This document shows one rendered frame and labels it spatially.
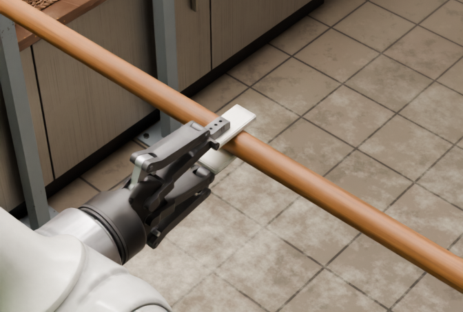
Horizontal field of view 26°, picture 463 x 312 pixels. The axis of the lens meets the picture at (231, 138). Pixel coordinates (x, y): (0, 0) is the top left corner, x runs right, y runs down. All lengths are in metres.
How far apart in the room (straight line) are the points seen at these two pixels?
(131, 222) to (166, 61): 1.66
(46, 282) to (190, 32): 2.02
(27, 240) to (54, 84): 1.68
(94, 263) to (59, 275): 0.03
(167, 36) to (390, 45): 0.90
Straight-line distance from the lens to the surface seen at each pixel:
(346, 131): 2.91
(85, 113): 2.61
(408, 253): 1.04
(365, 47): 3.22
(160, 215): 1.07
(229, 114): 1.14
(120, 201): 1.03
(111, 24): 2.52
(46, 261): 0.81
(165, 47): 2.63
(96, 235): 1.00
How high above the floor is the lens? 1.98
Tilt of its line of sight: 43 degrees down
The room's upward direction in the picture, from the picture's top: straight up
